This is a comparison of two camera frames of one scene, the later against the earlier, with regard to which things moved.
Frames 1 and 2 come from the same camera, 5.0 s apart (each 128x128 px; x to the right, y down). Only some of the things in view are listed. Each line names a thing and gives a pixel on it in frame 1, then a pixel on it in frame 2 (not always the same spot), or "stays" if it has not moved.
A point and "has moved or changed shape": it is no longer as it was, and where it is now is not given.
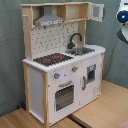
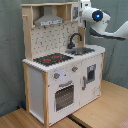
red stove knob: [74, 68] stays
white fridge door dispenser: [91, 73] stays
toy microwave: [95, 11] has moved or changed shape
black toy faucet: [71, 45] stays
